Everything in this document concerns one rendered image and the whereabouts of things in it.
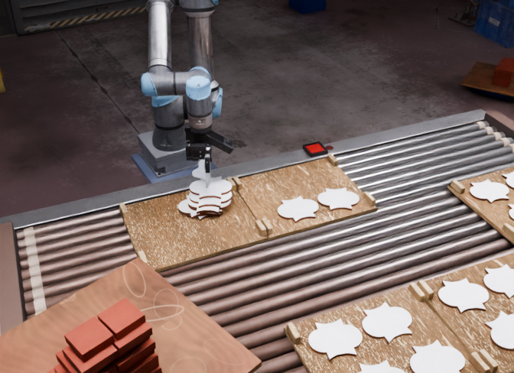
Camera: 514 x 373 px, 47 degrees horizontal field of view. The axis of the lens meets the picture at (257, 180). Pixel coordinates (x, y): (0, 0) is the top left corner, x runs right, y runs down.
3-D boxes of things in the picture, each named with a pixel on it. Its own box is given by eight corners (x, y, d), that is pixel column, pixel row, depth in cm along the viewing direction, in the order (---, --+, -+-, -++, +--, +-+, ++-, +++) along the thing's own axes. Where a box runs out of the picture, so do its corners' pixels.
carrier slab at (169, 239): (119, 210, 203) (118, 207, 202) (229, 183, 216) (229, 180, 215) (144, 276, 177) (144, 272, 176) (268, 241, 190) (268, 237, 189)
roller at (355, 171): (21, 257, 191) (17, 245, 188) (496, 138, 252) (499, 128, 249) (22, 267, 187) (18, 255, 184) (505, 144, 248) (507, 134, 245)
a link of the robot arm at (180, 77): (176, 65, 192) (174, 79, 183) (209, 63, 192) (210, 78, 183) (177, 87, 196) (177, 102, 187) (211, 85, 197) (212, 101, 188)
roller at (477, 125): (18, 238, 198) (15, 227, 195) (481, 128, 259) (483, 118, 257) (19, 247, 194) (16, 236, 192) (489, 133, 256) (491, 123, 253)
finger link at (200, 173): (193, 188, 192) (192, 160, 193) (210, 187, 193) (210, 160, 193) (191, 188, 189) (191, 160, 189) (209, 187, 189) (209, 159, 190)
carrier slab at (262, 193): (231, 183, 216) (230, 180, 216) (329, 160, 229) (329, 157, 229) (269, 241, 190) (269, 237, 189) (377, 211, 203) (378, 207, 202)
